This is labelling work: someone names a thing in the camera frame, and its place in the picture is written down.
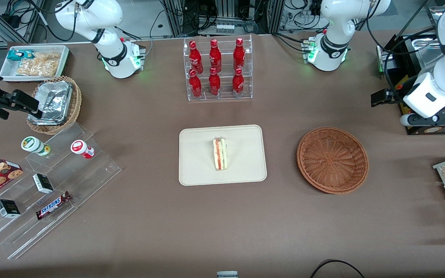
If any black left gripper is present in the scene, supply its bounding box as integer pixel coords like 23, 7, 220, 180
371, 89, 410, 107

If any triangular sandwich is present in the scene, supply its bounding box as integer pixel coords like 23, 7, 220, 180
212, 137, 228, 171

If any light wicker basket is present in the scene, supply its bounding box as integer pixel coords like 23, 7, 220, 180
27, 76, 82, 135

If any brown wicker basket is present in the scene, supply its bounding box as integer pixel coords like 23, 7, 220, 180
297, 127, 369, 194

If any beige plastic tray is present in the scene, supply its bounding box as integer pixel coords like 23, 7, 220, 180
179, 124, 267, 186

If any white rectangular snack bin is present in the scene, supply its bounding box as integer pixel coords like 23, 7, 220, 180
0, 45, 70, 82

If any aluminium foil container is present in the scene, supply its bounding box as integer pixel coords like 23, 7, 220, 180
28, 80, 72, 125

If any green lidded cup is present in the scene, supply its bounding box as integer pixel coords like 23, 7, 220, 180
21, 136, 51, 157

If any black hot food warmer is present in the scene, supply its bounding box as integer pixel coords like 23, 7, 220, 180
376, 6, 445, 136

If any clear bag of chips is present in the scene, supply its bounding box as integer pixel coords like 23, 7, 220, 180
16, 52, 61, 77

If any teal snack packet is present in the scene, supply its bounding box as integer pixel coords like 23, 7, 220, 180
7, 49, 34, 61

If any steel food pan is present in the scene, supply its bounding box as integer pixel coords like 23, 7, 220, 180
414, 37, 441, 68

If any red lidded cup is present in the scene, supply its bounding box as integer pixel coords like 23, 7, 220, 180
71, 140, 95, 159

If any small black box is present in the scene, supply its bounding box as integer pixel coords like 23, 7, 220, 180
32, 173, 54, 194
0, 199, 21, 219

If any clear acrylic stepped display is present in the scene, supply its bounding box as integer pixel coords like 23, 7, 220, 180
0, 123, 122, 260

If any Snickers chocolate bar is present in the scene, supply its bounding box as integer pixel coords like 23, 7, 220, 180
36, 191, 72, 220

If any red soda bottle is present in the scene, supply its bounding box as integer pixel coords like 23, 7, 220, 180
189, 41, 204, 74
233, 38, 245, 71
232, 68, 245, 97
209, 39, 222, 73
189, 69, 202, 98
209, 68, 221, 96

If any clear acrylic bottle rack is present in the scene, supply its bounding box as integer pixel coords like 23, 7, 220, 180
183, 35, 253, 102

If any aluminium equipment rack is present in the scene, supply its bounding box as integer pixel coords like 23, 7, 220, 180
163, 0, 285, 37

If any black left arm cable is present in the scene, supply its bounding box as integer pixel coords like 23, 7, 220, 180
365, 0, 439, 93

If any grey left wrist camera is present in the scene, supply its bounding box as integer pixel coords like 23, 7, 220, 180
400, 113, 445, 127

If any black base cable bundle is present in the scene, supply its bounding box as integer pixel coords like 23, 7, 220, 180
272, 33, 308, 53

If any black looped cable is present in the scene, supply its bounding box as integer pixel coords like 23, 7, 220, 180
309, 259, 366, 278

